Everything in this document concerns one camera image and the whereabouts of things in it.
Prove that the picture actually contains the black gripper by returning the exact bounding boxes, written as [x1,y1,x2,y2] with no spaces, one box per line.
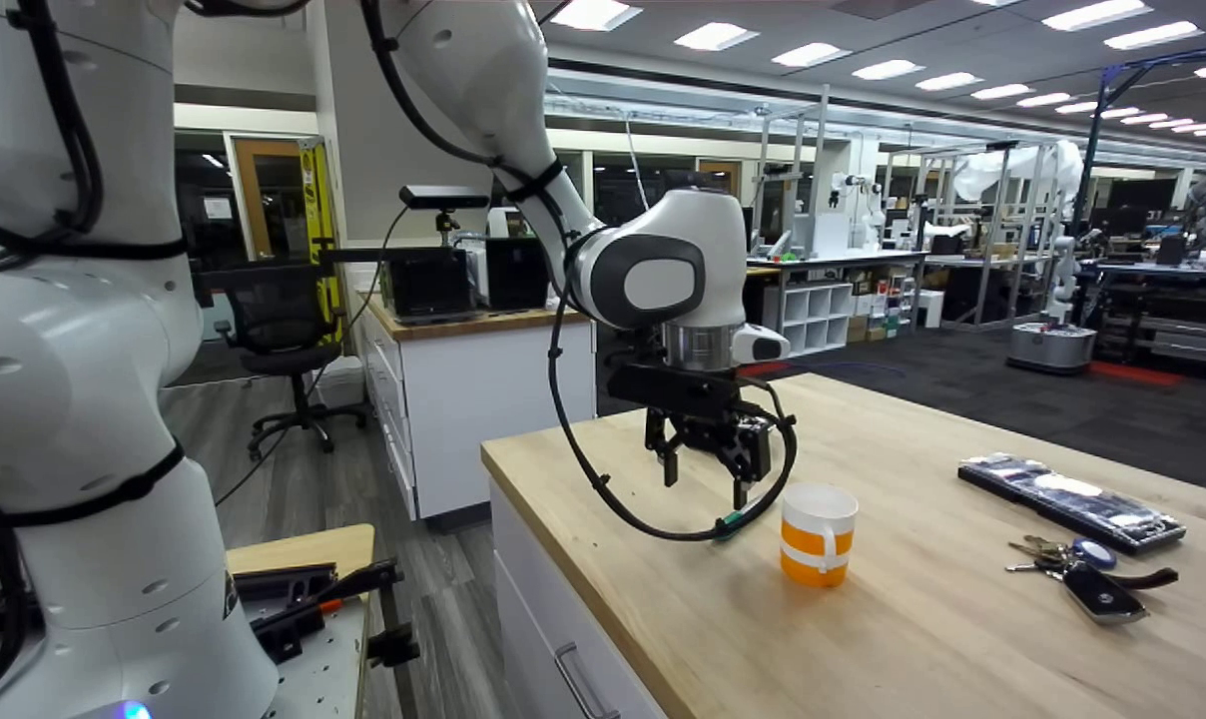
[624,357,781,525]

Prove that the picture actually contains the green capped marker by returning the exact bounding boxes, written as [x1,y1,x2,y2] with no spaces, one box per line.
[711,505,755,546]

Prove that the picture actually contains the orange and white mug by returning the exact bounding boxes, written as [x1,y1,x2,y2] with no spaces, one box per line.
[777,484,862,594]

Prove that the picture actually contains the white storage shelf unit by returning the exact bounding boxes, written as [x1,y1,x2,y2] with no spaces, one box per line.
[760,277,857,364]

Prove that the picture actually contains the white cabinet with wooden top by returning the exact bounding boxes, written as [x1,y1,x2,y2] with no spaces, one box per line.
[355,294,603,526]

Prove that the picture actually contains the black computer box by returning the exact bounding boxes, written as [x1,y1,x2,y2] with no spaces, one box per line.
[483,236,556,314]

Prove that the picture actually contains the black monitor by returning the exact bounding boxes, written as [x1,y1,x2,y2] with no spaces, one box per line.
[383,249,483,328]

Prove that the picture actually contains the metal key bunch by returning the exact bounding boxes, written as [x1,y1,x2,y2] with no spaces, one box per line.
[1003,530,1121,583]

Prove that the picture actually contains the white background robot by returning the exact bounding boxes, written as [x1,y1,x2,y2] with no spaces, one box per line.
[956,136,1102,378]

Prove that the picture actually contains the wooden platform board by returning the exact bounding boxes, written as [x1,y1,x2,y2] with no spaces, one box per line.
[223,518,380,583]

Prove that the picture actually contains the black clamp tools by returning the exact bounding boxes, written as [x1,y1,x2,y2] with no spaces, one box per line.
[230,555,424,670]

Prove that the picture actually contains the ceiling light panel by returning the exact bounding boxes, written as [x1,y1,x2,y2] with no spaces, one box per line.
[849,56,926,89]
[916,69,987,96]
[772,40,849,75]
[548,0,647,36]
[669,15,761,56]
[1102,15,1206,56]
[1039,0,1155,36]

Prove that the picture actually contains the black office chair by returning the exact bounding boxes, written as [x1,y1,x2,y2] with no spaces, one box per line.
[206,257,371,464]

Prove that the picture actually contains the metal drawer handle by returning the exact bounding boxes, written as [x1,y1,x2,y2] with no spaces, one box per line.
[552,643,624,719]

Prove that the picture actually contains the black camera on stand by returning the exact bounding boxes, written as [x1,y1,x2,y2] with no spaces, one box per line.
[396,180,494,251]

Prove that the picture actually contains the black key fob with strap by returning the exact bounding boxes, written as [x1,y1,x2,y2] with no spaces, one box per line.
[1058,561,1183,629]

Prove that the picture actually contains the white perforated base plate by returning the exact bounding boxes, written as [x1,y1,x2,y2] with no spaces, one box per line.
[270,602,376,719]

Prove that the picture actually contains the yellow door post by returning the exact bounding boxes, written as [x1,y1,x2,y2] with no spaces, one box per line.
[294,136,349,336]

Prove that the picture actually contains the blue metal arch frame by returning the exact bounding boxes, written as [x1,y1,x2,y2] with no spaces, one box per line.
[1062,40,1206,249]

